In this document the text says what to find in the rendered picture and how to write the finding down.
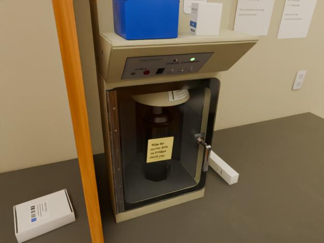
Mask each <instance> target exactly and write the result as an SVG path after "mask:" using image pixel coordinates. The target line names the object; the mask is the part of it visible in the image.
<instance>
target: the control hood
mask: <svg viewBox="0 0 324 243"><path fill-rule="evenodd" d="M258 41H259V37H258V36H256V35H251V34H246V33H241V32H237V31H232V30H219V35H194V34H192V33H190V32H189V31H178V37H177V38H174V39H148V40H127V39H125V38H123V37H122V36H120V35H118V34H117V33H115V32H114V33H101V34H100V44H101V55H102V66H103V77H104V80H105V81H106V82H116V81H130V80H140V79H150V78H160V77H170V76H180V75H189V74H200V73H209V72H220V71H228V70H229V69H230V68H231V67H232V66H233V65H234V64H235V63H236V62H237V61H238V60H239V59H240V58H241V57H243V56H244V55H245V54H246V53H247V52H248V51H249V50H250V49H251V48H252V47H253V46H254V45H255V44H256V43H257V42H258ZM210 52H214V54H213V55H212V56H211V57H210V58H209V59H208V61H207V62H206V63H205V64H204V66H203V67H202V68H201V69H200V70H199V71H198V72H197V73H187V74H177V75H167V76H157V77H146V78H136V79H126V80H121V78H122V73H123V70H124V66H125V63H126V59H127V57H142V56H157V55H173V54H195V53H210Z"/></svg>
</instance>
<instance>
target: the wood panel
mask: <svg viewBox="0 0 324 243"><path fill-rule="evenodd" d="M52 5H53V11H54V18H55V24H56V30H57V36H58V42H59V48H60V53H61V59H62V65H63V71H64V77H65V83H66V89H67V96H68V102H69V108H70V114H71V120H72V126H73V132H74V137H75V143H76V149H77V155H78V161H79V167H80V173H81V180H82V186H83V192H84V197H85V203H86V209H87V215H88V220H89V226H90V232H91V238H92V243H104V238H103V230H102V223H101V215H100V208H99V200H98V193H97V185H96V178H95V168H94V160H93V153H92V145H91V138H90V130H89V123H88V116H87V108H86V101H85V93H84V86H83V78H82V71H81V61H80V53H79V46H78V38H77V31H76V23H75V16H74V9H73V1H72V0H52Z"/></svg>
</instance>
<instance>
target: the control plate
mask: <svg viewBox="0 0 324 243"><path fill-rule="evenodd" d="M213 54H214V52H210V53H195V54H173V55H157V56H142V57H127V59H126V63H125V66H124V70H123V73H122V77H121V80H126V79H136V78H146V77H157V76H167V75H177V74H187V73H197V72H198V71H199V70H200V69H201V68H202V67H203V66H204V64H205V63H206V62H207V61H208V59H209V58H210V57H211V56H212V55H213ZM191 58H195V59H194V60H192V61H190V59H191ZM174 59H177V61H176V62H172V61H173V60H174ZM190 67H193V68H192V70H190V69H189V68H190ZM159 68H165V70H164V71H163V73H162V74H156V72H157V70H158V69H159ZM173 68H174V71H173V72H172V71H171V70H170V69H173ZM181 68H184V69H183V71H181V70H180V69H181ZM147 70H149V71H150V73H149V74H148V75H144V73H143V72H144V71H147ZM132 72H135V74H134V75H131V73H132Z"/></svg>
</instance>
